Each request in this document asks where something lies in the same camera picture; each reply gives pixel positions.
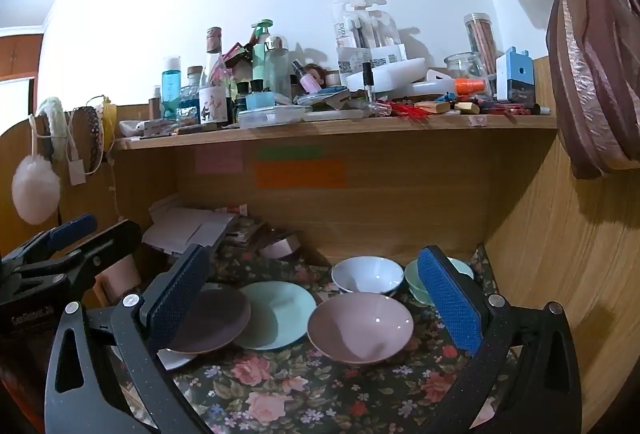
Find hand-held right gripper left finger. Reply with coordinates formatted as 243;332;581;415
44;244;211;434

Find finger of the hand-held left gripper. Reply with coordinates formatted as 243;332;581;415
0;214;99;269
15;219;143;301

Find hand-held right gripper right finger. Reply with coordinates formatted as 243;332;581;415
415;245;597;434

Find green bowl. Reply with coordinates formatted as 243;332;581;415
404;256;475;307

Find pink plate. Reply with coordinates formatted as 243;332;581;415
170;288;252;355

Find white plate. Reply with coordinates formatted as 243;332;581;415
157;348;200;372

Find white bowl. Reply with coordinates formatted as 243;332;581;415
331;256;405;297

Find pink bowl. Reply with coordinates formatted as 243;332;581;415
306;291;415;369

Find green plate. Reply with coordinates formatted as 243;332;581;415
232;281;317;351

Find white fluffy puff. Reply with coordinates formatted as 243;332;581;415
11;154;62;225

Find stack of white papers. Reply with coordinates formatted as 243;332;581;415
142;196;251;257

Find brown braided headband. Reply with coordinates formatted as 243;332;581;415
82;106;106;175

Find yellow headband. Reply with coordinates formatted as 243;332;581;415
97;96;118;155

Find small white box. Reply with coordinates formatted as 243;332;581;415
260;236;301;259

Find fluffy white headband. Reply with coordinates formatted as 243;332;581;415
32;98;68;162

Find pink sticky note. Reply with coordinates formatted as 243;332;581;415
195;148;243;173

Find brown tube bottle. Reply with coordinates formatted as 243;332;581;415
148;86;165;119

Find dark floral tablecloth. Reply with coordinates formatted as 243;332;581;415
165;234;521;434

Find square blue liquid bottle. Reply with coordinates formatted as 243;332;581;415
178;66;203;125

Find tall blue toner bottle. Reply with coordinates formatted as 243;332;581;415
161;56;182;119

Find orange sticky note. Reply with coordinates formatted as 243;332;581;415
256;160;347;189

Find wooden cabinet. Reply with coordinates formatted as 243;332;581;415
0;26;46;82

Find green sticky note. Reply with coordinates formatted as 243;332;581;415
258;146;323;159

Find clear labelled liquor bottle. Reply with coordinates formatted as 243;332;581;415
199;27;231;125

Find wooden desk shelf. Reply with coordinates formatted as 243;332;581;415
111;114;558;152

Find red tassel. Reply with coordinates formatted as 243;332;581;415
390;101;433;121

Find clear plastic box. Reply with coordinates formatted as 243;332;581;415
237;105;306;125

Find small blue jar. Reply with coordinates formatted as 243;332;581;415
245;91;276;111

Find orange cap white bottle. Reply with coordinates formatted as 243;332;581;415
415;78;487;97

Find clear nail polish bottle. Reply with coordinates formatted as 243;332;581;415
361;62;376;107

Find blue pencil sharpener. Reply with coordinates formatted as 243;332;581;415
496;46;537;104

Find glass jar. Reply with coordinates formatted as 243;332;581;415
444;52;488;82

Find white plastic tray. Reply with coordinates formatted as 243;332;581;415
345;58;427;92

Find green pump bottle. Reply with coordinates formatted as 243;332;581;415
251;20;275;84

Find silver cap clear bottle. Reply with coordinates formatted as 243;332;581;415
264;35;291;99

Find small pink bottle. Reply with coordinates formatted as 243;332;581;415
292;60;323;95

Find tall clear pencil jar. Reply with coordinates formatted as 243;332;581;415
463;12;498;74

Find striped pink curtain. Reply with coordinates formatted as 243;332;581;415
437;0;640;179

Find toothbrush blister pack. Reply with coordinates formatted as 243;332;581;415
331;0;401;64

